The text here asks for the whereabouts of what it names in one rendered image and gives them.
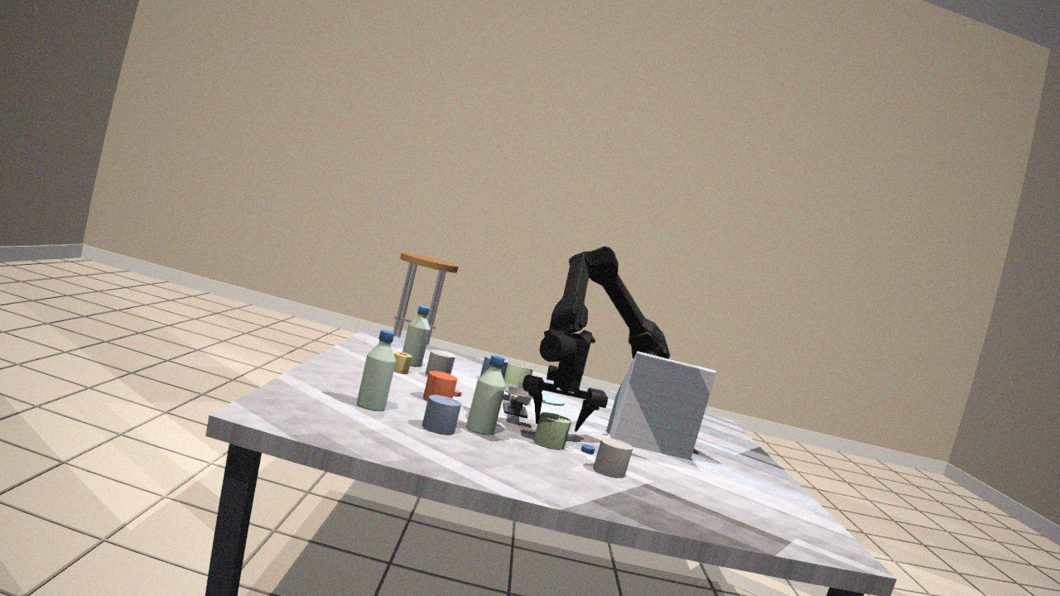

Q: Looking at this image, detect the orange-brown cylinder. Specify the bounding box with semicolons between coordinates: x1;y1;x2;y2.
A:
423;371;458;401

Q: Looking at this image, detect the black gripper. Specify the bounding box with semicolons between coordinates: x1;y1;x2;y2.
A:
523;362;608;432

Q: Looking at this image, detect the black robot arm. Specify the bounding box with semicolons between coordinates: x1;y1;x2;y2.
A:
538;246;670;364

